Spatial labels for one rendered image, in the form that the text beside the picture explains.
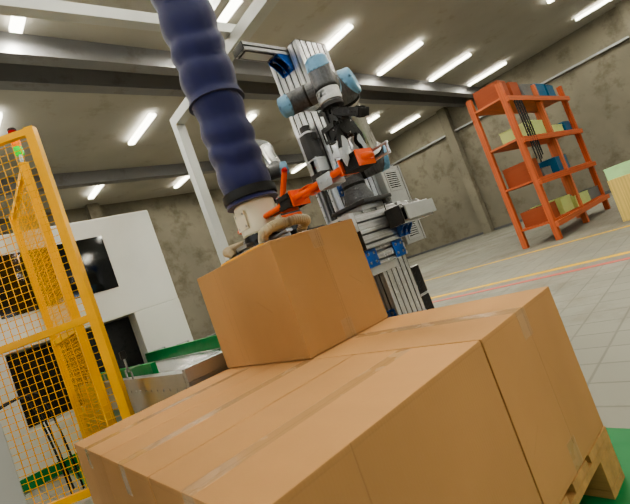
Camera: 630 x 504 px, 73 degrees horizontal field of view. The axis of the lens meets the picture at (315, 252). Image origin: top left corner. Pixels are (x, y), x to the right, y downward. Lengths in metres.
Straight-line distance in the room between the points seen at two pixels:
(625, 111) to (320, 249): 13.87
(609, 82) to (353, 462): 14.71
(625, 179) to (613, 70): 8.39
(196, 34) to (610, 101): 13.85
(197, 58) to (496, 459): 1.65
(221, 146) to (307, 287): 0.69
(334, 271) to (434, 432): 0.81
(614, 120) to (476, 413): 14.30
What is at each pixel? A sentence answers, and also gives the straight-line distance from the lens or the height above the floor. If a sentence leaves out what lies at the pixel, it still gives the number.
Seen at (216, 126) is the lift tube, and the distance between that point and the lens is 1.79.
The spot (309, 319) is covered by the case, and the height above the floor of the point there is 0.66.
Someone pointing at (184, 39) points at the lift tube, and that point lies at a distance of 1.95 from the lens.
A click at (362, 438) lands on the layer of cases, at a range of 0.71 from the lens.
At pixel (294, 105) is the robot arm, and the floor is 1.35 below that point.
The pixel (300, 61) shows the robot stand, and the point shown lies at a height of 1.91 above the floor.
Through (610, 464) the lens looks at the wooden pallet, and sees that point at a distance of 1.45.
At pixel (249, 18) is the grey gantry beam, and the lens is 4.42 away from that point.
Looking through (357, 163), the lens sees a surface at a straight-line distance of 1.30.
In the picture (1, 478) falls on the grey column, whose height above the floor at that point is 0.43.
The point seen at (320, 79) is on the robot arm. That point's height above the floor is 1.34.
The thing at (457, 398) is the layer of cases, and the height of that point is 0.48.
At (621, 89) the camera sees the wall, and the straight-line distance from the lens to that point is 15.07.
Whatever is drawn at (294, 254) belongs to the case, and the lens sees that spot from 1.42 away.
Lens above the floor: 0.80
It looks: 3 degrees up
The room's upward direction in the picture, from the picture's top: 20 degrees counter-clockwise
